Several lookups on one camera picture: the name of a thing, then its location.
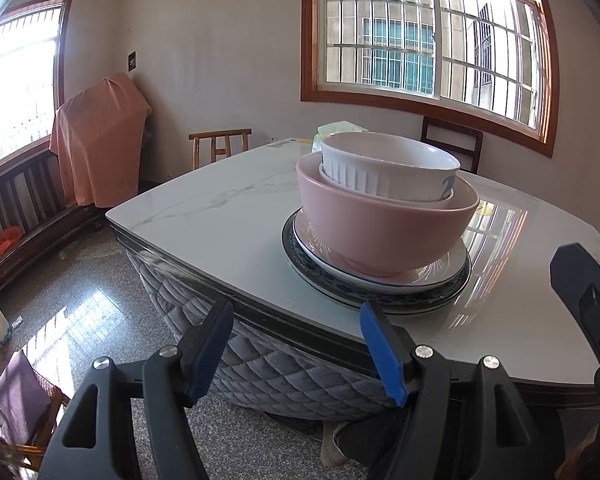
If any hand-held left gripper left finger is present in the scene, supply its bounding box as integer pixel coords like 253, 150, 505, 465
37, 300, 234, 480

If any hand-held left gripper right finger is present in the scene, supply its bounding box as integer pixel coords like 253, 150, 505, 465
360, 301, 566, 480

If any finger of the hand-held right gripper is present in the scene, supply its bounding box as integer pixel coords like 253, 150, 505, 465
550, 243, 600, 361

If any blue patterned plate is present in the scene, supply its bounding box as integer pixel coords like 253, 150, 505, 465
285, 240, 468, 316
281, 208, 472, 308

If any white plate with pink flower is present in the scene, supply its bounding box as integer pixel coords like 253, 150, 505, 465
294, 208, 468, 295

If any pink bowl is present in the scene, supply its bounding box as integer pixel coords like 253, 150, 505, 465
295, 151, 480, 277

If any white ribbed bowl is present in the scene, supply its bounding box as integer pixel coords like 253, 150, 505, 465
320, 132, 462, 202

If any grey quilted table skirt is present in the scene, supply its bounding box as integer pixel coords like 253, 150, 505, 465
125, 247, 416, 421

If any person's foot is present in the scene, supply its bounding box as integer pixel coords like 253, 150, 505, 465
320, 410, 416, 471

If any dark wooden chair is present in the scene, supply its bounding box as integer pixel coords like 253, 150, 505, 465
420, 116, 484, 175

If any wooden chair with purple cushion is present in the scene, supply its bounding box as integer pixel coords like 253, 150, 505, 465
0, 350, 71, 471

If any light wooden chair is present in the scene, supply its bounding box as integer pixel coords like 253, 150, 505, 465
188, 128, 252, 171

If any dark wooden bench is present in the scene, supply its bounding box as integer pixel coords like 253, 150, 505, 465
0, 150, 106, 296

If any orange cloth on bench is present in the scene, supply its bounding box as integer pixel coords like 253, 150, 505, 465
0, 226, 23, 257

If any green tissue pack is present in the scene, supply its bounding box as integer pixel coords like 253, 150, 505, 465
311, 121, 370, 153

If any orange cloth cover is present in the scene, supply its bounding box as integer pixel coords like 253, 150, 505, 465
49, 72, 152, 208

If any large wood-framed barred window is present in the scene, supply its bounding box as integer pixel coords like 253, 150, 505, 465
300, 0, 561, 159

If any side window with wooden frame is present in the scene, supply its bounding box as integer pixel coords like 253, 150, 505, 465
0, 0, 75, 176

